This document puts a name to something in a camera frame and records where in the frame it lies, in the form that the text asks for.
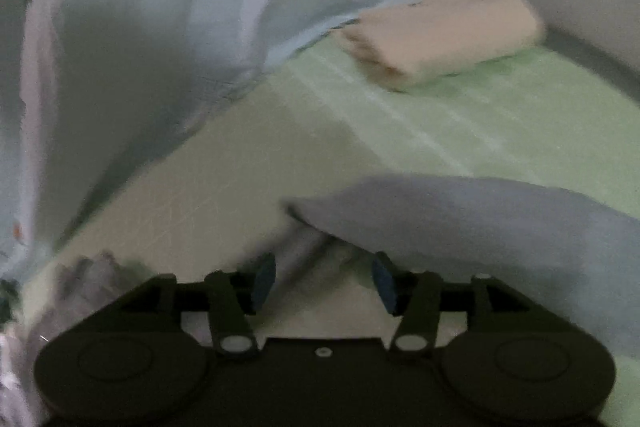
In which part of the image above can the light blue printed curtain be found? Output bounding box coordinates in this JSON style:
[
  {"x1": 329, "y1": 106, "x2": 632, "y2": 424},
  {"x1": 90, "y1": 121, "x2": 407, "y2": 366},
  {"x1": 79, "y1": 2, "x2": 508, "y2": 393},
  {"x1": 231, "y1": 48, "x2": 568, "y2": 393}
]
[{"x1": 0, "y1": 0, "x2": 432, "y2": 293}]

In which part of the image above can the pile of mixed clothes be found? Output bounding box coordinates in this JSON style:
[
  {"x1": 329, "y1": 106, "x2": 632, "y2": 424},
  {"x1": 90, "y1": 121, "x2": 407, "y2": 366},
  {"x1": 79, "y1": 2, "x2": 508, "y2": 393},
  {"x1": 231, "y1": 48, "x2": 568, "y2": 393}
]
[{"x1": 0, "y1": 249, "x2": 151, "y2": 427}]

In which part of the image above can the grey garment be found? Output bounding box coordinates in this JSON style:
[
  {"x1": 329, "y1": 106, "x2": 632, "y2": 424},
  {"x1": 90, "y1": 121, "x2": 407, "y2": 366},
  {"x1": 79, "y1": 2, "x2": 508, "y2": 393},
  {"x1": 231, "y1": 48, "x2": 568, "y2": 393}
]
[{"x1": 280, "y1": 174, "x2": 640, "y2": 360}]

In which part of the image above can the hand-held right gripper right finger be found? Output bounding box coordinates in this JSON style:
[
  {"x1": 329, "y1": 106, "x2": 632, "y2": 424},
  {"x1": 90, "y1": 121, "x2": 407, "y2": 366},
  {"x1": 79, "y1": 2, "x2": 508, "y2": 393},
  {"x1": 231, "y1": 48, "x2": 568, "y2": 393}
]
[{"x1": 370, "y1": 251, "x2": 534, "y2": 354}]

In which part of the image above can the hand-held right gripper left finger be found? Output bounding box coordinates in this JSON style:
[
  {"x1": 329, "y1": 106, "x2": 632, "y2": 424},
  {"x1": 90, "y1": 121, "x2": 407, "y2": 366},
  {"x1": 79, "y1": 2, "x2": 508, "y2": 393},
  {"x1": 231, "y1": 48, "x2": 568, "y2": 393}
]
[{"x1": 118, "y1": 252, "x2": 278, "y2": 356}]

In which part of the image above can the folded beige cloth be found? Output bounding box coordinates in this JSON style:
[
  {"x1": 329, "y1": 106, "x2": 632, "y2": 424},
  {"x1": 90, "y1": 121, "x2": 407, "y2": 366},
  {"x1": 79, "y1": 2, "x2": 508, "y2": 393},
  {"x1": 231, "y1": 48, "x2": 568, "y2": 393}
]
[{"x1": 339, "y1": 0, "x2": 547, "y2": 94}]

